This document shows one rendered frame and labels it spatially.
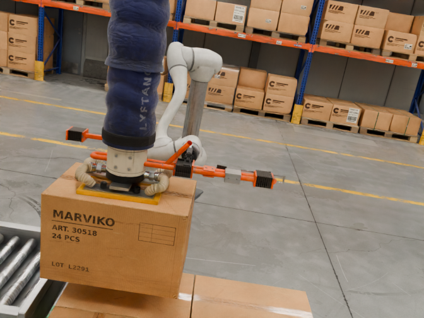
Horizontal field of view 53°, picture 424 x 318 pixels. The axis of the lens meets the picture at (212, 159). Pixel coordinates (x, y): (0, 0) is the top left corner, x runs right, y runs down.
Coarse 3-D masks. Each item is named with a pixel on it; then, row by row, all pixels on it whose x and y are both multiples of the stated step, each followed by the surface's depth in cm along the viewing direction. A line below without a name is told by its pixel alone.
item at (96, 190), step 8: (96, 184) 183; (104, 184) 179; (80, 192) 176; (88, 192) 176; (96, 192) 176; (104, 192) 177; (112, 192) 178; (120, 192) 178; (128, 192) 180; (136, 192) 180; (144, 192) 182; (160, 192) 186; (128, 200) 177; (136, 200) 177; (144, 200) 177; (152, 200) 177
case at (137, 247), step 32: (64, 192) 176; (192, 192) 195; (64, 224) 176; (96, 224) 175; (128, 224) 175; (160, 224) 174; (64, 256) 181; (96, 256) 180; (128, 256) 179; (160, 256) 179; (128, 288) 184; (160, 288) 183
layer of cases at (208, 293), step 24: (72, 288) 201; (96, 288) 204; (192, 288) 216; (216, 288) 219; (240, 288) 222; (264, 288) 226; (72, 312) 186; (96, 312) 188; (120, 312) 191; (144, 312) 193; (168, 312) 196; (192, 312) 199; (216, 312) 201; (240, 312) 204; (264, 312) 207; (288, 312) 210
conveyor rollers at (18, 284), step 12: (0, 240) 231; (12, 240) 229; (0, 252) 218; (24, 252) 222; (12, 264) 210; (36, 264) 214; (0, 276) 200; (24, 276) 203; (0, 288) 197; (12, 288) 194; (0, 300) 186; (12, 300) 189; (24, 300) 188
